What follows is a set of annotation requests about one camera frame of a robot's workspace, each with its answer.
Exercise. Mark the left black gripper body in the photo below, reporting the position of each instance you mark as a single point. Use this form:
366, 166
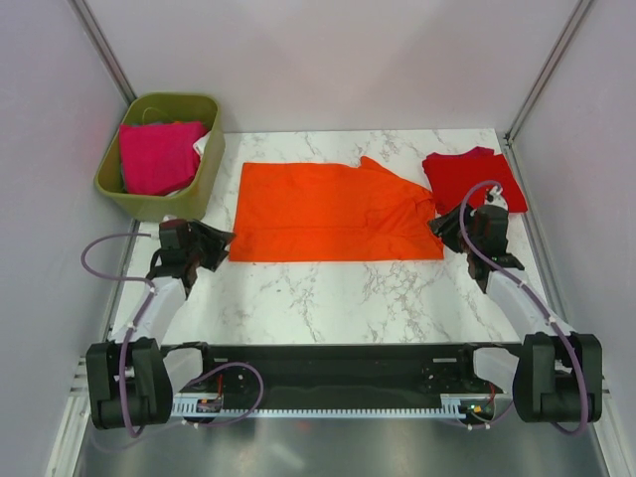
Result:
192, 255

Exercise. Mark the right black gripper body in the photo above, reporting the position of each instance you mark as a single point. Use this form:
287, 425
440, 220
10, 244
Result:
469, 216

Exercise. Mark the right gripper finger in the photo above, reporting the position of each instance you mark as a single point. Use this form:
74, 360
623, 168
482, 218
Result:
449, 237
448, 221

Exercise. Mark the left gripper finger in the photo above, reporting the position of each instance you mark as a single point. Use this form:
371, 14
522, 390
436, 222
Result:
207, 232
213, 252

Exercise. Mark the orange t shirt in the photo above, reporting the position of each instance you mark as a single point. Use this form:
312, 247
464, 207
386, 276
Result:
310, 212

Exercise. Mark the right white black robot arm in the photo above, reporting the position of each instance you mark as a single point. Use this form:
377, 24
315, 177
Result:
555, 376

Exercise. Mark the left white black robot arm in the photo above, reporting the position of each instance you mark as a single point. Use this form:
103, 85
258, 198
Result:
132, 377

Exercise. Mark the olive green plastic bin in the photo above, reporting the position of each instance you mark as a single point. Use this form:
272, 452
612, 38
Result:
192, 201

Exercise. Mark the red folded t shirt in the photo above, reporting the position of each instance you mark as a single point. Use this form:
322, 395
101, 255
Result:
452, 176

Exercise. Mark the crimson folded t shirt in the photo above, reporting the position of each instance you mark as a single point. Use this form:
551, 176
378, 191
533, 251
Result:
479, 151

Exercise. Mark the magenta pink t shirt in bin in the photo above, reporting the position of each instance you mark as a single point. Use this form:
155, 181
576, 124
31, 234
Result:
159, 159

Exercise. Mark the white garment in bin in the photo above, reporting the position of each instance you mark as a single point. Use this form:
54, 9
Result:
200, 145

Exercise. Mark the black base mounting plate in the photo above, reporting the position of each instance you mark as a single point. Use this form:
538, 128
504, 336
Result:
340, 375

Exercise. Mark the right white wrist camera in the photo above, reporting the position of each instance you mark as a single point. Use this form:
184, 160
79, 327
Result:
494, 197

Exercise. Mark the white slotted cable duct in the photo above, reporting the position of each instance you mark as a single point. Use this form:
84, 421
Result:
202, 406

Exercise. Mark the left aluminium frame post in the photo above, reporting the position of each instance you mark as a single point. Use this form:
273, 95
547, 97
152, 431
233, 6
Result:
103, 48

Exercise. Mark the aluminium frame post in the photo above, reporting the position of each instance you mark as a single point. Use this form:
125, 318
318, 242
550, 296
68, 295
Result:
564, 40
103, 48

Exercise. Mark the right aluminium frame post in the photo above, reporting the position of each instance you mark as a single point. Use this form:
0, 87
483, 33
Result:
564, 40

